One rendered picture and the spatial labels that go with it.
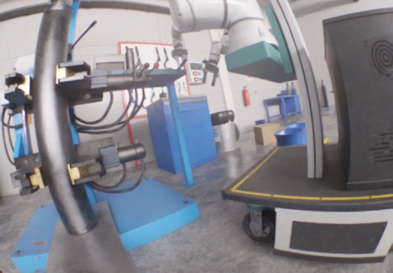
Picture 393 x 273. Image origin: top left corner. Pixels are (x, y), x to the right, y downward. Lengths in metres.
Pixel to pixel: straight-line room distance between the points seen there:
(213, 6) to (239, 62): 0.21
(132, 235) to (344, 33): 1.18
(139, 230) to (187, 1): 1.03
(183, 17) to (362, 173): 0.74
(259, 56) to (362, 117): 0.36
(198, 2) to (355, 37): 0.49
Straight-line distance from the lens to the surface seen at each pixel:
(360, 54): 0.55
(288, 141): 1.41
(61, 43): 1.04
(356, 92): 0.53
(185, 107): 2.10
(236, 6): 0.62
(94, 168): 0.87
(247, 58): 0.53
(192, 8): 0.57
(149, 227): 0.95
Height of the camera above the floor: 0.62
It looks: 2 degrees down
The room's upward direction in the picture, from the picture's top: 11 degrees counter-clockwise
